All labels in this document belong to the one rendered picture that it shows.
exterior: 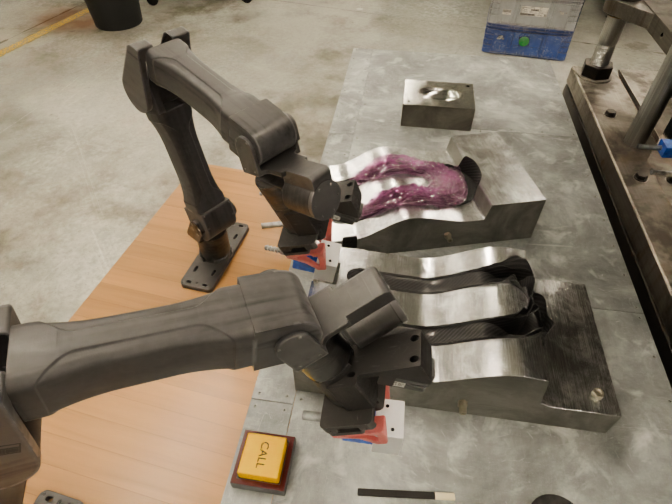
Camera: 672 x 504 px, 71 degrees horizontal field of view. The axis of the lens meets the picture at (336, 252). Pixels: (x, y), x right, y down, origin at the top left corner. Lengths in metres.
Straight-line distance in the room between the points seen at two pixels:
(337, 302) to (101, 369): 0.21
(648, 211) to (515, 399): 0.72
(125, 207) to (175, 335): 2.18
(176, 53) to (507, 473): 0.78
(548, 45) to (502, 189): 3.03
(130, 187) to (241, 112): 2.06
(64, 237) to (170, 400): 1.75
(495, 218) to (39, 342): 0.85
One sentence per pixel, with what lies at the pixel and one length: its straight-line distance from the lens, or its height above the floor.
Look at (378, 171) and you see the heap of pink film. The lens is 1.07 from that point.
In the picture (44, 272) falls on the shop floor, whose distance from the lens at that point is 2.41.
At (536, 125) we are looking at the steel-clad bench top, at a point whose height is 0.80.
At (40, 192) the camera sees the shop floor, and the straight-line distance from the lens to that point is 2.88.
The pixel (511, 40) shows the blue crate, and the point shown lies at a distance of 4.00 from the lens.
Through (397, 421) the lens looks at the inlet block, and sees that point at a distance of 0.64.
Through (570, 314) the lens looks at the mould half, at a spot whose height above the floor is 0.86.
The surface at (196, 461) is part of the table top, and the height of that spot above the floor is 0.80.
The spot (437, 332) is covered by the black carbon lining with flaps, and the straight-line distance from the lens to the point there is 0.81.
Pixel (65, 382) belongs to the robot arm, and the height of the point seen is 1.21.
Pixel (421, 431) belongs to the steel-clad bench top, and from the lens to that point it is 0.81.
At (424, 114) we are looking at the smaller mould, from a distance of 1.42.
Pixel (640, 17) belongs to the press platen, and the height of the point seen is 1.02.
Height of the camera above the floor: 1.54
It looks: 46 degrees down
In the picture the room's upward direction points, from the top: straight up
